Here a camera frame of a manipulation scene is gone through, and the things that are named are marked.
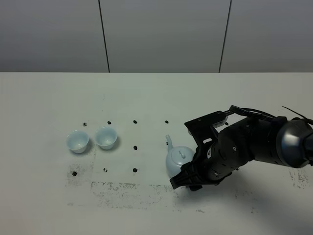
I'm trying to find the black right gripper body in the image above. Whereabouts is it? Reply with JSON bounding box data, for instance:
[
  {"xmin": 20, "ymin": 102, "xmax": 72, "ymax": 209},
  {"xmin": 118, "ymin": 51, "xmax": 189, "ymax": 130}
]
[{"xmin": 192, "ymin": 139, "xmax": 245, "ymax": 186}]

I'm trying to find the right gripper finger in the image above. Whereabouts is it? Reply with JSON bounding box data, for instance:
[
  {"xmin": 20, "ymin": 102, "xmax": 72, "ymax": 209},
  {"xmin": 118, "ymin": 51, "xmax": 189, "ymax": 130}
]
[
  {"xmin": 170, "ymin": 163, "xmax": 203, "ymax": 189},
  {"xmin": 187, "ymin": 185, "xmax": 202, "ymax": 191}
]

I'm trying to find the left pale blue teacup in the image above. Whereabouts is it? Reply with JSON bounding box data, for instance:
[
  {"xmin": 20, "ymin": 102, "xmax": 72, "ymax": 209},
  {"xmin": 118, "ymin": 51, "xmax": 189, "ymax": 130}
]
[{"xmin": 66, "ymin": 130, "xmax": 89, "ymax": 154}]

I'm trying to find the pale blue porcelain teapot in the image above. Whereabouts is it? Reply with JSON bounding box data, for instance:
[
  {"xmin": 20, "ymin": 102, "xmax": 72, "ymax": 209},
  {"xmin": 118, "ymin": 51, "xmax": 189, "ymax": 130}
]
[{"xmin": 165, "ymin": 135, "xmax": 195, "ymax": 178}]

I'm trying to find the right pale blue teacup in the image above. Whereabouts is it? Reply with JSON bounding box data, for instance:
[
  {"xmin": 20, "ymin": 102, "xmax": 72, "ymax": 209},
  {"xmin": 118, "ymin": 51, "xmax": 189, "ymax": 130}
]
[{"xmin": 94, "ymin": 127, "xmax": 118, "ymax": 150}]

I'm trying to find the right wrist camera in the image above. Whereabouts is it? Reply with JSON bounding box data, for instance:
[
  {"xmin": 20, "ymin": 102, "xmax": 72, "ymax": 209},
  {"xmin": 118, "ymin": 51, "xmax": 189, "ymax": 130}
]
[{"xmin": 184, "ymin": 111, "xmax": 227, "ymax": 147}]

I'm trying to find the pale blue teacup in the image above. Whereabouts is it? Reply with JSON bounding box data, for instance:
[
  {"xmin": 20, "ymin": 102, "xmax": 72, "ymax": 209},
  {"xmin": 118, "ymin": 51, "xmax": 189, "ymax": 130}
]
[
  {"xmin": 94, "ymin": 127, "xmax": 118, "ymax": 150},
  {"xmin": 66, "ymin": 130, "xmax": 89, "ymax": 154}
]

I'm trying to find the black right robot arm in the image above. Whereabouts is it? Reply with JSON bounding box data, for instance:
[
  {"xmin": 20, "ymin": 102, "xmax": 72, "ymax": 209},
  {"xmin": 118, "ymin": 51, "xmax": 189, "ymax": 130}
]
[{"xmin": 170, "ymin": 112, "xmax": 313, "ymax": 191}]

